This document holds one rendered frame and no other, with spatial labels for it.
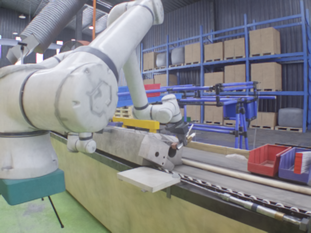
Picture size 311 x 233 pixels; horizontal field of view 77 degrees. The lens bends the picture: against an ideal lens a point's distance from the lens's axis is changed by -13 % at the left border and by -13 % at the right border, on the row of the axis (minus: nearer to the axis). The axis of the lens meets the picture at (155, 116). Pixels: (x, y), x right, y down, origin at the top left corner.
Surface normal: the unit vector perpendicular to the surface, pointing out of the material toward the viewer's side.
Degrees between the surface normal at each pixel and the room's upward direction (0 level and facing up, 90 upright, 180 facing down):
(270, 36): 90
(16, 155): 68
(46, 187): 90
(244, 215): 90
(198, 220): 90
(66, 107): 104
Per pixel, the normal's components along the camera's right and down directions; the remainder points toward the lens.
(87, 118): 0.82, 0.25
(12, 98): -0.31, 0.01
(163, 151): 0.65, 0.05
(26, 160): 0.51, -0.32
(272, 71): -0.76, 0.04
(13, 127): 0.28, 0.09
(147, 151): -0.72, -0.29
